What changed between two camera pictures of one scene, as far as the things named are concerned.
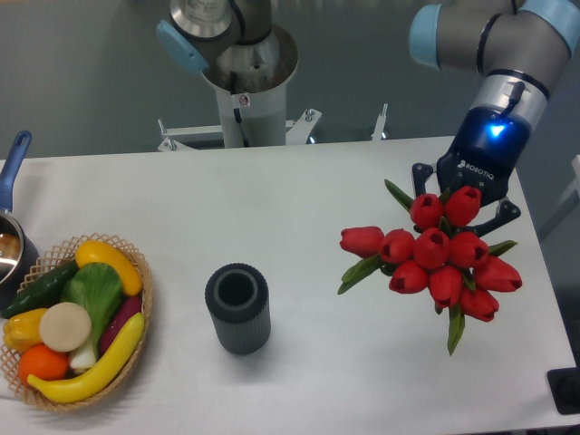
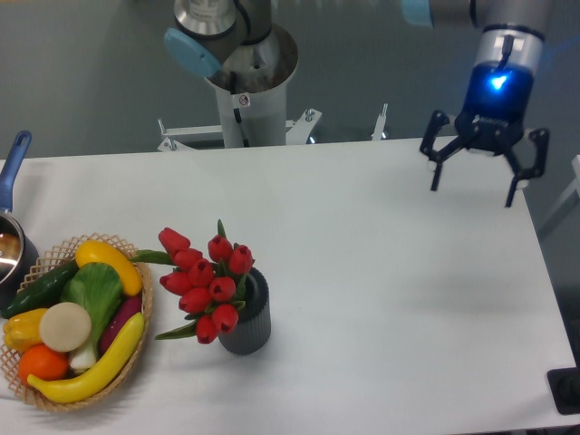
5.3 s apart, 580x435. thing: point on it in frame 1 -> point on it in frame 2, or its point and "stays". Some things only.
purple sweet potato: [128, 307] stays
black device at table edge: [565, 388] stays
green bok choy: [97, 288] stays
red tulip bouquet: [458, 273] -> [212, 289]
